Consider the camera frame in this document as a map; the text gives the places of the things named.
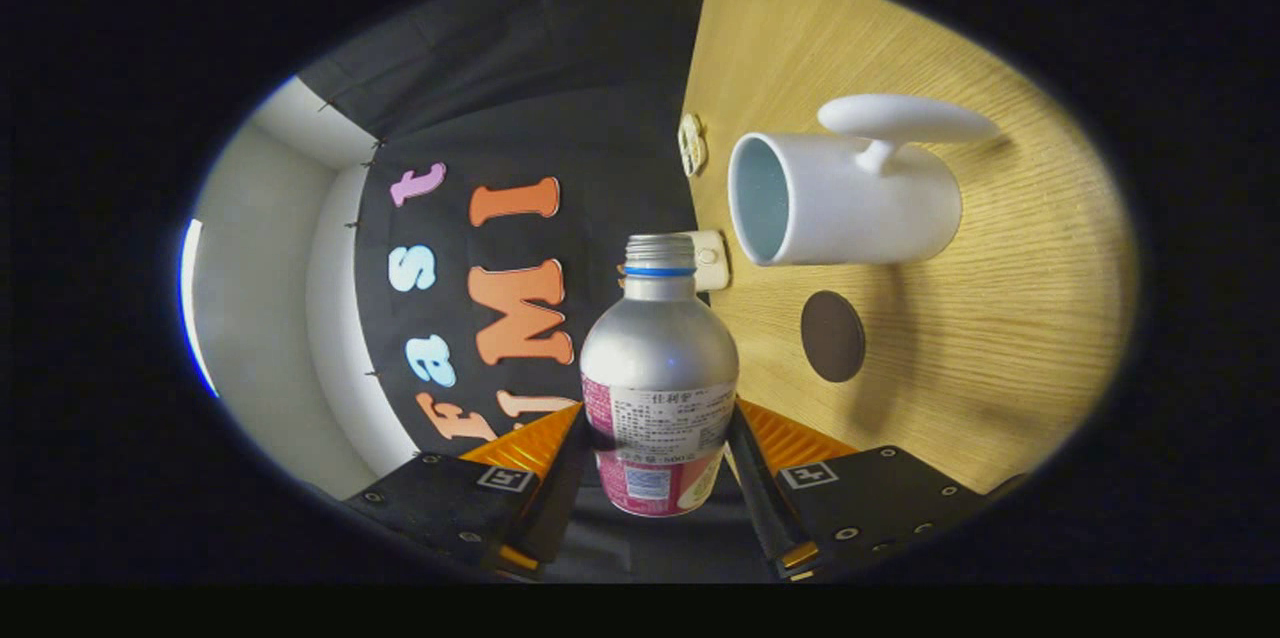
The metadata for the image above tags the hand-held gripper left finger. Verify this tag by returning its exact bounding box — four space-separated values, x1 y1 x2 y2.
345 403 592 579

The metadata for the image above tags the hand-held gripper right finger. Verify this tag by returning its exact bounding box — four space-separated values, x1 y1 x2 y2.
727 398 1001 581

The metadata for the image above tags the silver juice bottle red label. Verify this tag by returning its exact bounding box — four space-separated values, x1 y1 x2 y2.
580 234 741 518

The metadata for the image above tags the dark brown round coaster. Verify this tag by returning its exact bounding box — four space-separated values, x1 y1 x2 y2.
800 290 867 384

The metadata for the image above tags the white cup with handle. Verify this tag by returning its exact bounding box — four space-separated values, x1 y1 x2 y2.
727 94 1001 267

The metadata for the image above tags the white toaster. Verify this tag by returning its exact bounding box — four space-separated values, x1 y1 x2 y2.
690 230 731 293

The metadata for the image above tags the wooden table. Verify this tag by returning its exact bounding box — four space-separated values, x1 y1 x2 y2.
680 0 1141 494

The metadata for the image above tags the small white compartment tray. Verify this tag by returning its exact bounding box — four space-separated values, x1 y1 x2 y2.
678 112 709 177

